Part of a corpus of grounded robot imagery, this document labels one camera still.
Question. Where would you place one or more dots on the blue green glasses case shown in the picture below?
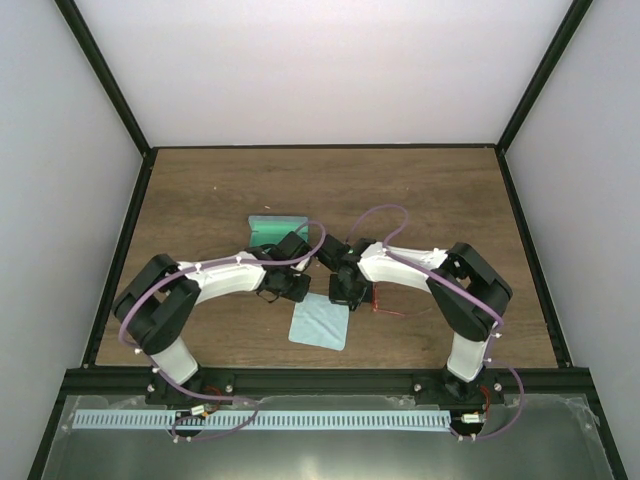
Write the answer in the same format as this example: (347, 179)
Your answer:
(271, 229)

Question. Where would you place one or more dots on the red transparent sunglasses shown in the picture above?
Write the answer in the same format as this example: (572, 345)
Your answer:
(376, 304)

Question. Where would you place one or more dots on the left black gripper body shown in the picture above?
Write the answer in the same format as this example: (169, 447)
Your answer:
(290, 291)

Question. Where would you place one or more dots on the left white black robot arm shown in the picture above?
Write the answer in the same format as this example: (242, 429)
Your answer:
(155, 306)

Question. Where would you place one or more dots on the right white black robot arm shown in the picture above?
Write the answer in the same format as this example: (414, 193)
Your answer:
(471, 296)

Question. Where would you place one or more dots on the black aluminium frame rail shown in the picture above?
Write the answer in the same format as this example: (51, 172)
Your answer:
(262, 382)

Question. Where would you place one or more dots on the light blue slotted cable duct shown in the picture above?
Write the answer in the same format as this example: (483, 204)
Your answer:
(423, 420)

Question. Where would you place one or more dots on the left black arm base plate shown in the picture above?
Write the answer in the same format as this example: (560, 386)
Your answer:
(207, 381)

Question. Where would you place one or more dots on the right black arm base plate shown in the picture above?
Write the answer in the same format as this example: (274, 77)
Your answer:
(440, 387)

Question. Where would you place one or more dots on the light blue cleaning cloth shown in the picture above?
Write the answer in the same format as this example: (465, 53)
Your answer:
(316, 321)

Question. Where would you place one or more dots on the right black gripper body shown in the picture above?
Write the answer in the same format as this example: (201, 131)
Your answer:
(347, 293)

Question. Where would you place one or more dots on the clear plastic sheet cover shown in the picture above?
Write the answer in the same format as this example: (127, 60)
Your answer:
(544, 437)

